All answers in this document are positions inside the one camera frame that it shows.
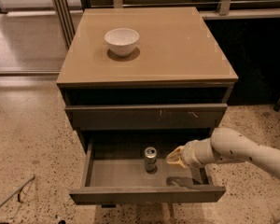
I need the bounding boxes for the metal rod on floor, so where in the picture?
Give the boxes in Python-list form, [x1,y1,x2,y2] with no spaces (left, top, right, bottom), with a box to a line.
[0,175,35,208]

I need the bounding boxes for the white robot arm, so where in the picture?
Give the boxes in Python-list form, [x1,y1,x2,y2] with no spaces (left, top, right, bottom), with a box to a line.
[166,128,280,180]

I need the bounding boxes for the grey drawer cabinet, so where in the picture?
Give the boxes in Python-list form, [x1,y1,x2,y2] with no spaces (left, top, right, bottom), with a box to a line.
[57,7,238,145]

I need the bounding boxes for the open middle drawer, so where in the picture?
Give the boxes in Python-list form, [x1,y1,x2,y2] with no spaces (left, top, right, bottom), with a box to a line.
[70,140,226,205]

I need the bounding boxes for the white ceramic bowl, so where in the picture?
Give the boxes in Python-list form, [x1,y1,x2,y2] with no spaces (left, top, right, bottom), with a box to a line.
[105,28,140,57]

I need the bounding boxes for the silver redbull can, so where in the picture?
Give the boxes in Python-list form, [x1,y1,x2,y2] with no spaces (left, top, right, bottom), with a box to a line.
[145,147,157,172]

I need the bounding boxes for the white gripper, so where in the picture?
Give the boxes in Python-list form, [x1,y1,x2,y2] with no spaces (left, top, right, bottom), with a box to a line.
[166,139,213,168]

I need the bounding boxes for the closed top drawer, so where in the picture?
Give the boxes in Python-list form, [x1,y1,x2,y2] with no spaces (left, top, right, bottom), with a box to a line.
[65,104,227,131]

